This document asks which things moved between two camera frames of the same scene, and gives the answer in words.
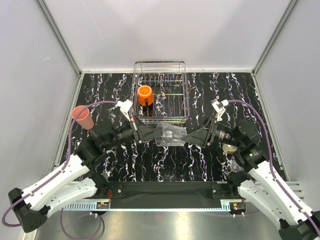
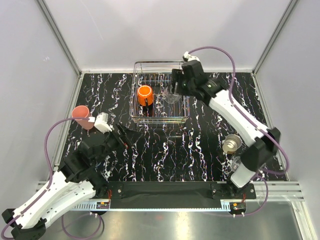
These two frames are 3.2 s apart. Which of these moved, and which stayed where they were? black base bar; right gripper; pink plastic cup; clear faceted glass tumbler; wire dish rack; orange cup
Moved: right gripper; clear faceted glass tumbler
Stayed: black base bar; orange cup; pink plastic cup; wire dish rack
